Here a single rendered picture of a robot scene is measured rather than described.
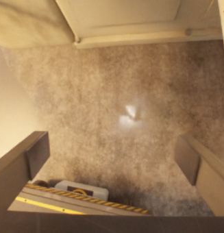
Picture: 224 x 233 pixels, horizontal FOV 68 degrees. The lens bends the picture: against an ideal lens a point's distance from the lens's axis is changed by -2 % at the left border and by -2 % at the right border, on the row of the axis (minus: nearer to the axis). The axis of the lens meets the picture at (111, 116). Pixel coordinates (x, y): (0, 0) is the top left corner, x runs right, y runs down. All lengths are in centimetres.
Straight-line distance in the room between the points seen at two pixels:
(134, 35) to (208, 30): 42
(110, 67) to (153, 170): 64
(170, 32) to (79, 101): 66
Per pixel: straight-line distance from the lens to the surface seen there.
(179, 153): 17
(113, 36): 110
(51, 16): 102
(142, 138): 96
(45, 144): 16
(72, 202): 72
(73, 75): 110
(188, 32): 111
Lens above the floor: 96
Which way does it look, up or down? 79 degrees down
